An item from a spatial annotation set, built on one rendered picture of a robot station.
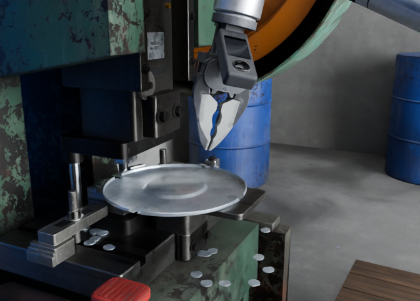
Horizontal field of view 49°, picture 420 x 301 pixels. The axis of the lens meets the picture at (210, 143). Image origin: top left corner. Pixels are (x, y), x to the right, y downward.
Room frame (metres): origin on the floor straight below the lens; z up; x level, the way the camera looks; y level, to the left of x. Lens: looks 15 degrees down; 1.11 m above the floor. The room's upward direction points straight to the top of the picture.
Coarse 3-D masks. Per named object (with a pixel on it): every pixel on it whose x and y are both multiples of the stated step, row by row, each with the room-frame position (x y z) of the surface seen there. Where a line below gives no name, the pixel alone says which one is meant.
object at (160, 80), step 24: (168, 0) 0.97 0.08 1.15; (168, 24) 0.97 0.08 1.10; (168, 48) 0.97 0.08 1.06; (168, 72) 0.96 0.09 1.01; (96, 96) 0.89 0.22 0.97; (120, 96) 0.86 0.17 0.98; (144, 96) 0.86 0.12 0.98; (168, 96) 0.90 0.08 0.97; (96, 120) 0.89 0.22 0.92; (120, 120) 0.86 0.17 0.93; (144, 120) 0.87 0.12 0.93; (168, 120) 0.88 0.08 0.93
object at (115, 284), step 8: (112, 280) 0.58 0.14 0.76; (120, 280) 0.58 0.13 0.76; (128, 280) 0.58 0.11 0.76; (104, 288) 0.56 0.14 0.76; (112, 288) 0.56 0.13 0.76; (120, 288) 0.56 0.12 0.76; (128, 288) 0.56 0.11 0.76; (136, 288) 0.56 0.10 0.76; (144, 288) 0.56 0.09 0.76; (96, 296) 0.54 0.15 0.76; (104, 296) 0.54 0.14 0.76; (112, 296) 0.54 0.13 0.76; (120, 296) 0.54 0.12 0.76; (128, 296) 0.54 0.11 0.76; (136, 296) 0.54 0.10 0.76; (144, 296) 0.55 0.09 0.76
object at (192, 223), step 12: (252, 192) 0.87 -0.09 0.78; (264, 192) 0.87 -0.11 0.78; (240, 204) 0.81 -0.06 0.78; (252, 204) 0.81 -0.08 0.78; (156, 216) 0.86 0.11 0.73; (192, 216) 0.85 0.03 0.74; (204, 216) 0.90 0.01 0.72; (216, 216) 0.78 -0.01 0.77; (228, 216) 0.77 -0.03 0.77; (240, 216) 0.76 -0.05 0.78; (156, 228) 0.86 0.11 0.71; (168, 228) 0.85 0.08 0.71; (180, 228) 0.84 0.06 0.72; (192, 228) 0.85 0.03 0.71; (204, 228) 0.90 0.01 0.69; (180, 240) 0.84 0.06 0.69; (192, 240) 0.85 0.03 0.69; (204, 240) 0.90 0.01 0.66; (180, 252) 0.84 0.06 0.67; (192, 252) 0.85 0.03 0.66
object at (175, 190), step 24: (144, 168) 1.02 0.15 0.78; (168, 168) 1.03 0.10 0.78; (192, 168) 1.03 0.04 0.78; (216, 168) 1.01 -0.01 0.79; (120, 192) 0.87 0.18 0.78; (144, 192) 0.87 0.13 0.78; (168, 192) 0.85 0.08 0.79; (192, 192) 0.85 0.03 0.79; (216, 192) 0.87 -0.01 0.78; (240, 192) 0.87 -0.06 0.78; (168, 216) 0.75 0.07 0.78
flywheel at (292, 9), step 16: (272, 0) 1.20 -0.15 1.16; (288, 0) 1.14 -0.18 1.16; (304, 0) 1.13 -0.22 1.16; (320, 0) 1.14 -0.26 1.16; (272, 16) 1.17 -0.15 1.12; (288, 16) 1.14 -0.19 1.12; (304, 16) 1.12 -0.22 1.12; (256, 32) 1.18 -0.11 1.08; (272, 32) 1.16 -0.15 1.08; (288, 32) 1.14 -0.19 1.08; (208, 48) 1.26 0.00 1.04; (256, 48) 1.18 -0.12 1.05; (272, 48) 1.16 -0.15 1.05
